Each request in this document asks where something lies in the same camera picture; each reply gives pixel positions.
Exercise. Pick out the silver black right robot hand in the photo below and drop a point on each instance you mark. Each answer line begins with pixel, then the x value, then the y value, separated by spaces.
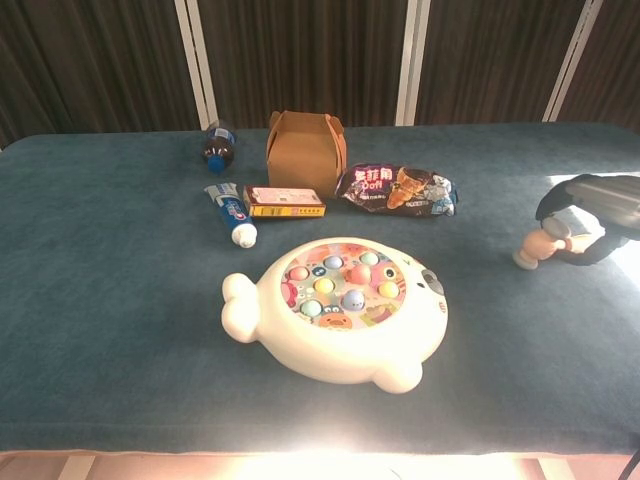
pixel 605 200

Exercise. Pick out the peach grey toy hammer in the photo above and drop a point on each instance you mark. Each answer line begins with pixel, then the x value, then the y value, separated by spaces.
pixel 532 247

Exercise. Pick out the white seal whack-a-mole toy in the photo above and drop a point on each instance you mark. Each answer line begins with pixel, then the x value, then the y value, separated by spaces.
pixel 350 350

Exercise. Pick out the dark brown snack bag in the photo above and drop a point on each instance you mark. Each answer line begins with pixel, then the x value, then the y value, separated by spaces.
pixel 380 190

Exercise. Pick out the brown kraft paper box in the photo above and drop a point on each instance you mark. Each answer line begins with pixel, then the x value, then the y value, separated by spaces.
pixel 300 160

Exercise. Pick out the yellow red flat box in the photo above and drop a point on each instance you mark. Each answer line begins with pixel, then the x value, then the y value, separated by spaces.
pixel 282 202

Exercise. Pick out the dark brown curtain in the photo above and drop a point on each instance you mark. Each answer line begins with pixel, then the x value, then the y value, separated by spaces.
pixel 300 50

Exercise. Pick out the blue white toothpaste tube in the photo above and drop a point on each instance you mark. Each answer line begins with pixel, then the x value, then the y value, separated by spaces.
pixel 231 210

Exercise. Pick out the cola bottle blue cap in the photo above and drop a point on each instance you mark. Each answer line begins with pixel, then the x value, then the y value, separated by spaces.
pixel 218 147

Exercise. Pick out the teal tablecloth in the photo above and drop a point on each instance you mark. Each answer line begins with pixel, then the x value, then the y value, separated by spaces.
pixel 125 325

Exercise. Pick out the white frame post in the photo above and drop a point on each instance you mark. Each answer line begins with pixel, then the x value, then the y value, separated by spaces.
pixel 197 60
pixel 412 60
pixel 575 50

